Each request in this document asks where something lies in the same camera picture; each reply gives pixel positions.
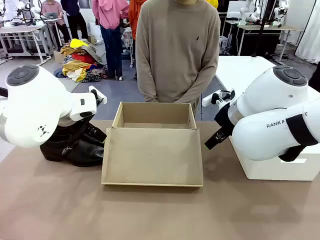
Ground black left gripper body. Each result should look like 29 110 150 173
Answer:
82 122 108 147

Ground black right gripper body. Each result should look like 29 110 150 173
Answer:
213 102 238 136

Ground brown cardboard shoe box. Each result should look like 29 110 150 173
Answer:
101 101 204 188

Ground person's left forearm beige sleeve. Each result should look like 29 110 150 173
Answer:
178 62 219 103

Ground person's right forearm beige sleeve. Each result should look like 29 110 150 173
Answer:
136 57 159 103

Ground white plastic storage bin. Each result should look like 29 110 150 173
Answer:
228 136 320 181

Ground pile of colourful clothes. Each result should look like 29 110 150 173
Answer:
53 38 109 83

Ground person torso beige sweater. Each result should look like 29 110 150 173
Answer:
135 0 221 122

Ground black stand pole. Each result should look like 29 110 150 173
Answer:
251 0 270 59

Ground beige top lab table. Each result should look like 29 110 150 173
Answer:
236 24 303 62

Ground table with patterned cloth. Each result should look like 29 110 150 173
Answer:
121 26 134 68

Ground white bags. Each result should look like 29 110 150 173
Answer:
88 21 103 44

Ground white curtain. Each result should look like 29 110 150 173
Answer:
294 0 320 64

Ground bystander in pink hoodie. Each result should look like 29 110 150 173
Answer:
91 0 130 81

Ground white standing desk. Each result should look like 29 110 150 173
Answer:
41 17 63 55

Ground bystander in black clothes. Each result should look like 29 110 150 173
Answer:
60 0 89 41

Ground bystander in orange jacket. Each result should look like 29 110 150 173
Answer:
128 0 148 80

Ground grey workbench table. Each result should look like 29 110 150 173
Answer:
0 24 55 63

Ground bystander in mauve shirt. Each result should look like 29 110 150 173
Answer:
40 0 72 45

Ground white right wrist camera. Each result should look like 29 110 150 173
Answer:
201 88 236 108

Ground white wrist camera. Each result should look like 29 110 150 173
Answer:
201 88 236 108
88 85 108 105

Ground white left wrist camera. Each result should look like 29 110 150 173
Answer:
88 85 108 105

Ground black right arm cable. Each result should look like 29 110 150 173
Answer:
278 144 306 163

